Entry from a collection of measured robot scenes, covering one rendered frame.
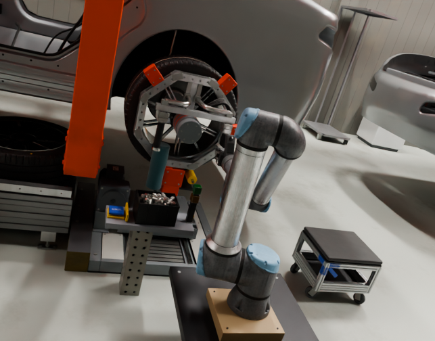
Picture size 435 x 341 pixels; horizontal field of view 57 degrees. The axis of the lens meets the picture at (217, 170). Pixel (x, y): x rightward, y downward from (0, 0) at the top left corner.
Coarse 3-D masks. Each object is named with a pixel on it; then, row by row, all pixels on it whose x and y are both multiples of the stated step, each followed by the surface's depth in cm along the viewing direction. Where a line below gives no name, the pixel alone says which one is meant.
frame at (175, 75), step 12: (180, 72) 212; (168, 84) 213; (204, 84) 218; (216, 84) 219; (144, 96) 213; (216, 96) 227; (144, 108) 216; (144, 144) 224; (168, 156) 236; (204, 156) 236; (192, 168) 237
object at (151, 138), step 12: (168, 96) 227; (144, 120) 231; (156, 120) 231; (168, 120) 233; (144, 132) 232; (168, 132) 235; (204, 132) 261; (216, 132) 243; (168, 144) 257; (180, 144) 240; (192, 144) 257; (204, 144) 249; (180, 156) 242; (192, 156) 243
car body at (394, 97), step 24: (384, 72) 440; (408, 72) 417; (432, 72) 461; (384, 96) 413; (408, 96) 383; (432, 96) 362; (384, 120) 412; (408, 120) 379; (432, 120) 359; (432, 144) 363
